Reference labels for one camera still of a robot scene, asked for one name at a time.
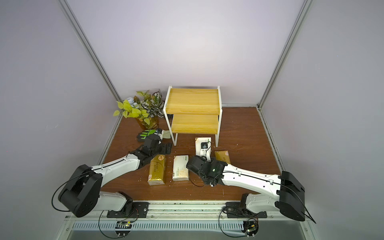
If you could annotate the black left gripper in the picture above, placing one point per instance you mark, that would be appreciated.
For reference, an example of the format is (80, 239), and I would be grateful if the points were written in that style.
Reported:
(165, 151)

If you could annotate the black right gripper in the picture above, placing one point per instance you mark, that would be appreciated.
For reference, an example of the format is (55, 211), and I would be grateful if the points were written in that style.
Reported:
(195, 164)

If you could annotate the gold tissue pack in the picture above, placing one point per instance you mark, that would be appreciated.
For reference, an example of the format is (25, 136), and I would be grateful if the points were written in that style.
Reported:
(223, 156)
(157, 171)

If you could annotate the white tissue pack green edge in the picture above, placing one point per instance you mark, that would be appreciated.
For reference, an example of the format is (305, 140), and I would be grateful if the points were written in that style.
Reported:
(180, 171)

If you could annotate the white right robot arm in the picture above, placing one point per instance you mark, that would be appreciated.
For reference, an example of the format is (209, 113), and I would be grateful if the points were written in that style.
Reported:
(283, 192)

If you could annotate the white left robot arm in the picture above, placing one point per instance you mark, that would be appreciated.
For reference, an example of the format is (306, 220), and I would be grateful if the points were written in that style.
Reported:
(82, 194)

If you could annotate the green and black work glove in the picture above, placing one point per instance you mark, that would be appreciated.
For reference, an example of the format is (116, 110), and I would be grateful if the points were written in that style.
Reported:
(164, 134)

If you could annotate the amber translucent plastic vase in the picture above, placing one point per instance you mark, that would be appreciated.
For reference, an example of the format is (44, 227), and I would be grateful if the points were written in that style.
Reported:
(148, 123)

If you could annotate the artificial green leafy plant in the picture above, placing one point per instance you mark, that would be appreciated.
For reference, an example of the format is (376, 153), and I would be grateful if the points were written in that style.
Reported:
(143, 105)

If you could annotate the right small circuit board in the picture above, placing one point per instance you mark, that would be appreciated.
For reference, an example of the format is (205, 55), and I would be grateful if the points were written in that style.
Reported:
(251, 227)

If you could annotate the small circuit board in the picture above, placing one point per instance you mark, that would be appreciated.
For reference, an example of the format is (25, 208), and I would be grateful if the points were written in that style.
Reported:
(123, 228)
(251, 227)

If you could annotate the left small circuit board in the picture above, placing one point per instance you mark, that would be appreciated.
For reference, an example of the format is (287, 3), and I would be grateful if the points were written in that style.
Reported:
(123, 228)

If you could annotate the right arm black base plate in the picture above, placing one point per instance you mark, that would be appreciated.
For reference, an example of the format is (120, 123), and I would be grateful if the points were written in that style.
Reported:
(234, 210)

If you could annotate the aluminium front rail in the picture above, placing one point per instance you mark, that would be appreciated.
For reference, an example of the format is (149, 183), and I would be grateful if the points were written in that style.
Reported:
(185, 220)

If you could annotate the white frame wooden two-tier shelf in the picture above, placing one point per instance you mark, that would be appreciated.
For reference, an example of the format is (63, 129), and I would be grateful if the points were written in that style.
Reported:
(193, 111)

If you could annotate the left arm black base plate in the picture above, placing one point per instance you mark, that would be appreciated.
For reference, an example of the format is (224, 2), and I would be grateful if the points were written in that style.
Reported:
(131, 210)

